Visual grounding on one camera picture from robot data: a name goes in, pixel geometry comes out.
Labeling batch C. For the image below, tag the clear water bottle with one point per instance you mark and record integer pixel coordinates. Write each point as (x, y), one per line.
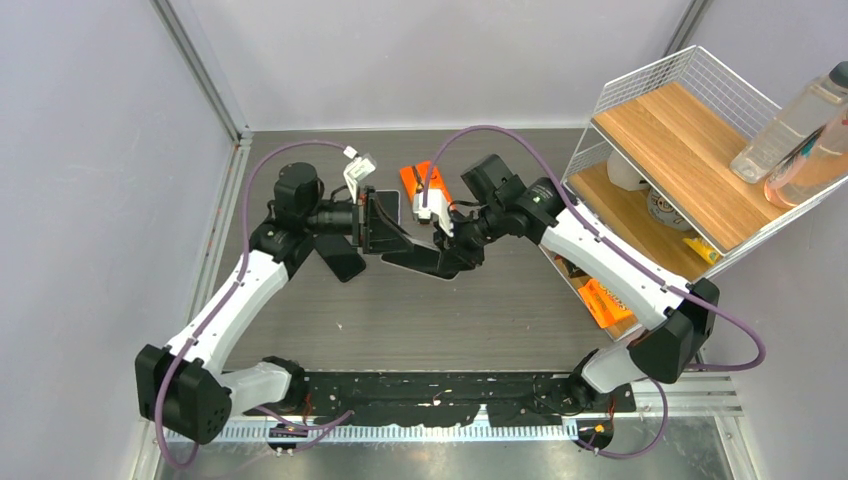
(807, 112)

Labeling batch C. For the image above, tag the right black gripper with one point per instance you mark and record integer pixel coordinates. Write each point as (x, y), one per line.
(464, 258)

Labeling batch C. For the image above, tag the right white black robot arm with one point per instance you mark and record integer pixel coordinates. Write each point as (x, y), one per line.
(674, 313)

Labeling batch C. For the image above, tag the bare black phone left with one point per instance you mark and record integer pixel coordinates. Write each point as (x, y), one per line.
(340, 256)

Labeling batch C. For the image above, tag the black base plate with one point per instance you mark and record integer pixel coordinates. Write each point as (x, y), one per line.
(442, 399)

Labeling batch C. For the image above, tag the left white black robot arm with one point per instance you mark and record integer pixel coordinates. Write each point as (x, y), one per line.
(183, 386)

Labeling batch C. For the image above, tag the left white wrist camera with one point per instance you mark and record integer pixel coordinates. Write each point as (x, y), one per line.
(359, 167)

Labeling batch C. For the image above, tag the orange razor box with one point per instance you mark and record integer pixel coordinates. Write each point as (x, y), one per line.
(413, 180)

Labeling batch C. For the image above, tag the white round container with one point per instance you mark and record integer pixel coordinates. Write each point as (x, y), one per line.
(623, 175)

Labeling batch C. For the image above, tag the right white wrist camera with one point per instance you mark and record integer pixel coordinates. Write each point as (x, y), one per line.
(433, 206)

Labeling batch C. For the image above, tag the pink tinted bottle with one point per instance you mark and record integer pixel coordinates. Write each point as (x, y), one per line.
(817, 164)

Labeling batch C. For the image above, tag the yellow snack packet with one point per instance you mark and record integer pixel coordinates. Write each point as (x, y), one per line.
(702, 248)

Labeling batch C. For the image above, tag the white wire wooden shelf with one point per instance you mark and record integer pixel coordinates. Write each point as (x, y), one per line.
(679, 122)

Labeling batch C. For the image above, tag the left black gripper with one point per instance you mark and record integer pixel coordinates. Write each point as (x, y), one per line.
(377, 236)

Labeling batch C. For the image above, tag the orange packet under shelf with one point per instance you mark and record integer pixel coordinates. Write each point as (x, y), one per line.
(605, 307)

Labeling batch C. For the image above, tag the phone in lilac case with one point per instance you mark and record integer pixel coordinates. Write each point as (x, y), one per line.
(390, 202)

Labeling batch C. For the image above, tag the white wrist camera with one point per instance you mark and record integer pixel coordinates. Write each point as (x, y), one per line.
(433, 206)
(359, 167)

